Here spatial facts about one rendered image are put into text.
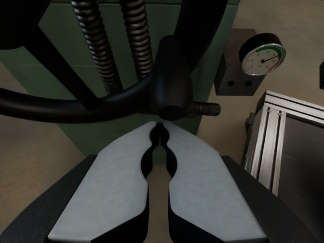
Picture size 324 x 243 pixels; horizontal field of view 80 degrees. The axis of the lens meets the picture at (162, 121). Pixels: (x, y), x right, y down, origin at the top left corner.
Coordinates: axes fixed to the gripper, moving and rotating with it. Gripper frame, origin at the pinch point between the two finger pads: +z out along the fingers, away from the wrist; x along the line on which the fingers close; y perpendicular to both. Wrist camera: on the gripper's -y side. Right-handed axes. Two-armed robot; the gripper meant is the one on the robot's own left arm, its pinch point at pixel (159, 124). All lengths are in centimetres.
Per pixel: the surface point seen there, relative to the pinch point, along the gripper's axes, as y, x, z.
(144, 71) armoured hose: -0.3, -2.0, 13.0
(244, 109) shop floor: 37, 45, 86
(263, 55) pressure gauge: -1.3, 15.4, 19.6
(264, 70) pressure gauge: 1.4, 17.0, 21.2
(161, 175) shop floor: 56, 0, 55
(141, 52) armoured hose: -2.7, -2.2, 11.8
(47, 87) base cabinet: 7.9, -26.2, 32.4
